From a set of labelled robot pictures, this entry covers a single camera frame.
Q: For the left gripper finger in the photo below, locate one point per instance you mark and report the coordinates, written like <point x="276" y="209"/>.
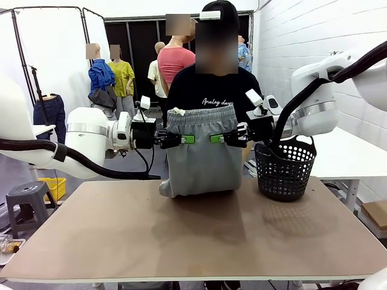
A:
<point x="187" y="139"/>
<point x="167" y="133"/>

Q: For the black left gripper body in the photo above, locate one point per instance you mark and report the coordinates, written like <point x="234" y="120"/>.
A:
<point x="144" y="134"/>

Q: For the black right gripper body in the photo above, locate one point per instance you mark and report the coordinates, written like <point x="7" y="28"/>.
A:
<point x="261" y="130"/>

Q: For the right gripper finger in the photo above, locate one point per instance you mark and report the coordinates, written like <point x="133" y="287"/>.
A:
<point x="242" y="128"/>
<point x="216" y="139"/>

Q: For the grey training pants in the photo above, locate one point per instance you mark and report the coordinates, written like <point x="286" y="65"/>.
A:
<point x="205" y="163"/>

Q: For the black perforated plastic basket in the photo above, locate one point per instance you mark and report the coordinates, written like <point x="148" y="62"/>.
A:
<point x="284" y="175"/>

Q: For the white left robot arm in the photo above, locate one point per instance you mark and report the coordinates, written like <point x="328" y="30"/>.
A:
<point x="87" y="130"/>

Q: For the person's left forearm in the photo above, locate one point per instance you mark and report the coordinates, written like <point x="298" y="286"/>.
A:
<point x="246" y="154"/>

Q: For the person in black t-shirt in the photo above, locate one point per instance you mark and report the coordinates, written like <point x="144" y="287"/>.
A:
<point x="211" y="87"/>

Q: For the cream shirt mannequin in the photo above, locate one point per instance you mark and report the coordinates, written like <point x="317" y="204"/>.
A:
<point x="154" y="75"/>

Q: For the yellow shirt mannequin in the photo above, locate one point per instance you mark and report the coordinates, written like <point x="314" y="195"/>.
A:
<point x="122" y="75"/>

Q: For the pink shirt mannequin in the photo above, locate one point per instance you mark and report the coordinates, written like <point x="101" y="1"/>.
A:
<point x="175" y="60"/>

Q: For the blue shirt mannequin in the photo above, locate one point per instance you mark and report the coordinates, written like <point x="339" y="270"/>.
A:
<point x="99" y="75"/>

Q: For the floral shirt mannequin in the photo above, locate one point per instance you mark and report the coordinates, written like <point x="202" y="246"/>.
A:
<point x="245" y="54"/>

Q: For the dark jeans leg mannequin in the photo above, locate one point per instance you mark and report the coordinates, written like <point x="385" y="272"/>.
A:
<point x="57" y="117"/>

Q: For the large white table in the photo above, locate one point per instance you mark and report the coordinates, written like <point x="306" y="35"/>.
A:
<point x="347" y="157"/>

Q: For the small white table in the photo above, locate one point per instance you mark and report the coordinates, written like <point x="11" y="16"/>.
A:
<point x="42" y="130"/>

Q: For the yellow plastic crate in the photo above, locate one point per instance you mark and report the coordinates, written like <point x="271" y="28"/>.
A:
<point x="56" y="187"/>

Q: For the black tripod stand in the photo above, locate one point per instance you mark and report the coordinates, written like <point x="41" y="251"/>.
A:
<point x="38" y="87"/>

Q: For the narrow white backdrop screen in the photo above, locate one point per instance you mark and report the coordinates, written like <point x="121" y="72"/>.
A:
<point x="93" y="30"/>

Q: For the black cap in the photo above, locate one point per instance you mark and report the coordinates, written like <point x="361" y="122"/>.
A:
<point x="226" y="12"/>

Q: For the wide white backdrop screen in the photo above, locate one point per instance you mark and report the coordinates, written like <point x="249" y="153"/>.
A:
<point x="54" y="45"/>

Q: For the grey plastic stool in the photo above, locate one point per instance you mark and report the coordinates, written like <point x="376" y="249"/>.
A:
<point x="27" y="193"/>

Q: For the flat cardboard box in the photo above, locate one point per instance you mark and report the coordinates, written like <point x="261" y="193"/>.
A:
<point x="376" y="216"/>

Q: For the white food tray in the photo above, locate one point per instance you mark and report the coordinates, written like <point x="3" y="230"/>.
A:
<point x="12" y="250"/>

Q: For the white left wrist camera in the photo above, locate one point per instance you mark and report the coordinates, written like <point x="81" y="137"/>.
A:
<point x="145" y="102"/>

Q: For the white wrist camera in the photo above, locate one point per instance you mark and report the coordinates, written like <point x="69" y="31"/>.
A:
<point x="145" y="102"/>
<point x="253" y="97"/>

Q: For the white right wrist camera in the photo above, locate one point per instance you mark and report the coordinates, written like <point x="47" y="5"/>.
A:
<point x="253" y="97"/>

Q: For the black partition wall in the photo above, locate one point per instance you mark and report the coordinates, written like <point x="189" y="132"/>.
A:
<point x="139" y="36"/>

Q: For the white head camera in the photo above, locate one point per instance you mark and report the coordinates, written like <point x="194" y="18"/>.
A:
<point x="210" y="15"/>

